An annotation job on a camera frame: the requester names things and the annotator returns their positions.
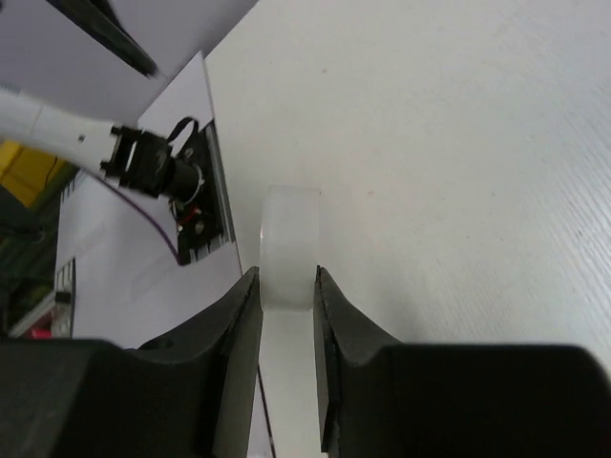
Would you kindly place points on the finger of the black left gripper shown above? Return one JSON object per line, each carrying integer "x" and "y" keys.
{"x": 98, "y": 19}

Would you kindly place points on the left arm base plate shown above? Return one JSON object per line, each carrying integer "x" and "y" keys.
{"x": 205, "y": 200}

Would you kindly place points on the clear tape roll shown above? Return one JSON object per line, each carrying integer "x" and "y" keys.
{"x": 289, "y": 247}

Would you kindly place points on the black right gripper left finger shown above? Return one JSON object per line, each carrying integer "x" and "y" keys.
{"x": 201, "y": 383}

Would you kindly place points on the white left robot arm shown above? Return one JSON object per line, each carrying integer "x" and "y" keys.
{"x": 139, "y": 160}

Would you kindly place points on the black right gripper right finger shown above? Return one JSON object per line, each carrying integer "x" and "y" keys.
{"x": 362, "y": 403}

